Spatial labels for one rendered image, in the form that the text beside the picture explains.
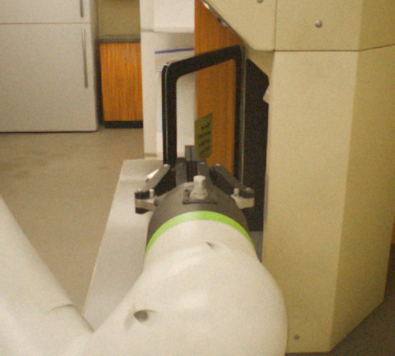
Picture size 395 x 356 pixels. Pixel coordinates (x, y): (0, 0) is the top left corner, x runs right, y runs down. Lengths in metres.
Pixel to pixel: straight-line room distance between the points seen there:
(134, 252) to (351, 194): 0.55
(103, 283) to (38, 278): 0.65
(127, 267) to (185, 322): 0.81
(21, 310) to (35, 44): 5.40
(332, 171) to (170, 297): 0.48
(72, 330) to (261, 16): 0.46
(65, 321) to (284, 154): 0.43
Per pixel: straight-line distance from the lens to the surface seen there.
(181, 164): 0.65
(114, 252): 1.20
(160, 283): 0.34
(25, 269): 0.44
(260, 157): 1.05
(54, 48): 5.74
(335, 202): 0.79
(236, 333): 0.33
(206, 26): 1.08
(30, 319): 0.42
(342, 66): 0.74
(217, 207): 0.44
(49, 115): 5.88
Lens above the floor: 1.49
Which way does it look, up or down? 18 degrees down
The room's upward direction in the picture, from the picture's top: straight up
